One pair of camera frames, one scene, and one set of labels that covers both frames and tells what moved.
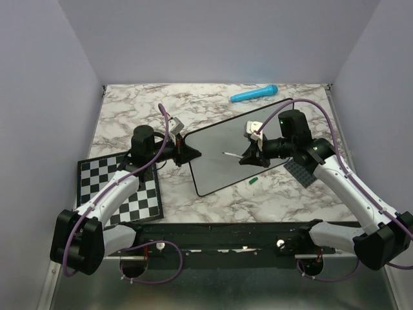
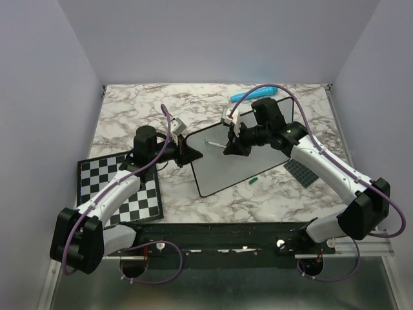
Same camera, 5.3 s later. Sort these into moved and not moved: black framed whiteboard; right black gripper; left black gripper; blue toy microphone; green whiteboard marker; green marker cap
Moved: right black gripper; green whiteboard marker
Not moved: blue toy microphone; black framed whiteboard; green marker cap; left black gripper
